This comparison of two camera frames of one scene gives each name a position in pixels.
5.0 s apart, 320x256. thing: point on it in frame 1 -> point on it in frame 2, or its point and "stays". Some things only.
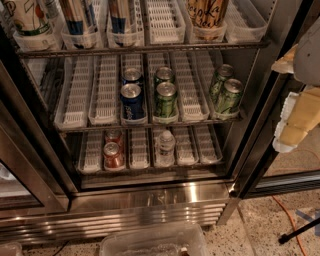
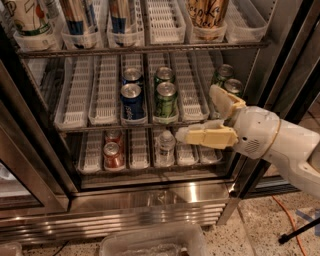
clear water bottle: (165, 151) stays
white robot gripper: (308, 60) -> (256, 130)
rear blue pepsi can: (132, 75) stays
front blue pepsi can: (132, 100) stays
